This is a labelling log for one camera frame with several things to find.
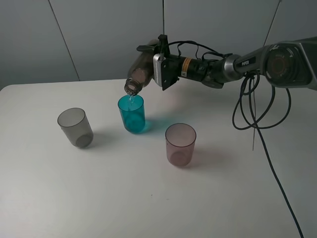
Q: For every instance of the teal translucent plastic cup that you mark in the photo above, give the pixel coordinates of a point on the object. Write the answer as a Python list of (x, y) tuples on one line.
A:
[(132, 113)]

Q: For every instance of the grey translucent plastic cup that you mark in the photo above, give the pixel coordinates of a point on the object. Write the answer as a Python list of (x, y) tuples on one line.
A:
[(75, 125)]

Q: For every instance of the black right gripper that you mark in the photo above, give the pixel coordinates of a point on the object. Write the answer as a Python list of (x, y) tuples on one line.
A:
[(175, 67)]

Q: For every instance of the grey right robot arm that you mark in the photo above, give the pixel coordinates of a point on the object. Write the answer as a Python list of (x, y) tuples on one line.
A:
[(287, 64)]

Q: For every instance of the smoky translucent water bottle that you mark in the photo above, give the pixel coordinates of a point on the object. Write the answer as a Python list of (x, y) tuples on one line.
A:
[(141, 72)]

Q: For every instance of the pink translucent plastic cup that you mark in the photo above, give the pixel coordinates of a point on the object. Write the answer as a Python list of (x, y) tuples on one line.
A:
[(180, 141)]

